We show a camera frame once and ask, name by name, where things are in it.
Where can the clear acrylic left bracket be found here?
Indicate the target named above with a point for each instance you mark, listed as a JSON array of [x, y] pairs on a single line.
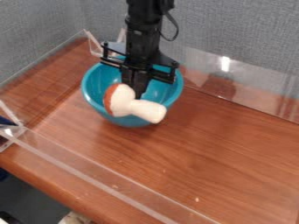
[[11, 127]]

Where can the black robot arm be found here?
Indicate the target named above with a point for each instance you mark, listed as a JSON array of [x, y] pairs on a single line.
[[148, 15]]

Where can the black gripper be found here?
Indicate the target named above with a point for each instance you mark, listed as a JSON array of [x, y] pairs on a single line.
[[139, 60]]

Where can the clear acrylic barrier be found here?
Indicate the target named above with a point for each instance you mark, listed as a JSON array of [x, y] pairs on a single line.
[[89, 187], [251, 86]]

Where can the clear acrylic back barrier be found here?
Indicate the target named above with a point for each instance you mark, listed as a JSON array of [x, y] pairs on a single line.
[[251, 86]]

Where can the clear acrylic front barrier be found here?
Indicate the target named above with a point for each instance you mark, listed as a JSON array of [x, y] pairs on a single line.
[[89, 187]]

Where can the blue plastic bowl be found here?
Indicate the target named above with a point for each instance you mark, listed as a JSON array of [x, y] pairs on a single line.
[[101, 76]]

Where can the clear acrylic corner bracket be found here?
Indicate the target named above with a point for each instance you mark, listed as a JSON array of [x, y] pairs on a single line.
[[93, 45]]

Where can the white plush mushroom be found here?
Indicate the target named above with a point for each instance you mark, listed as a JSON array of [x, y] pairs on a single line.
[[120, 103]]

